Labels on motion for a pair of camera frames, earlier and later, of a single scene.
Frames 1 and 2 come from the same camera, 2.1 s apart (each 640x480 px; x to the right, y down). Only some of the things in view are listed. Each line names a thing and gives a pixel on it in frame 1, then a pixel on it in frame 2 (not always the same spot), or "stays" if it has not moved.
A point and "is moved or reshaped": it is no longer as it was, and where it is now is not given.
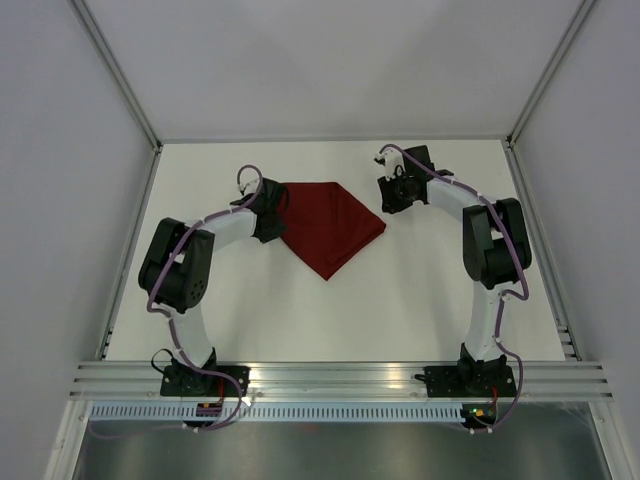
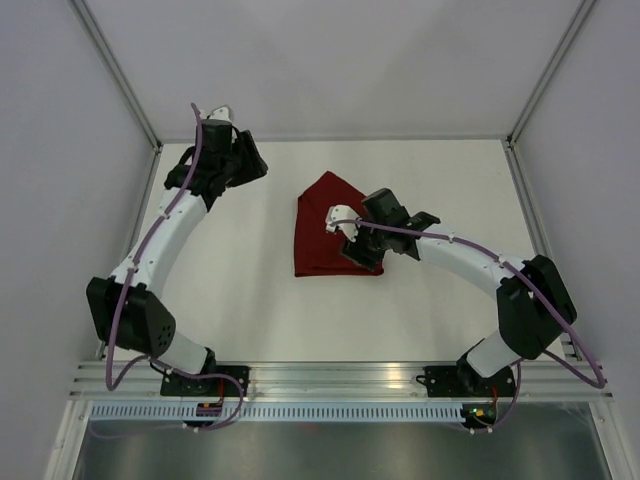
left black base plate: x=190 y=382 stays
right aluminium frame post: x=566 y=41 stays
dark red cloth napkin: x=326 y=225 is moved or reshaped
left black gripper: x=276 y=233 -> x=254 y=166
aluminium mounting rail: x=342 y=380 stays
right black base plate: x=444 y=382 stays
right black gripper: x=389 y=204 -> x=355 y=250
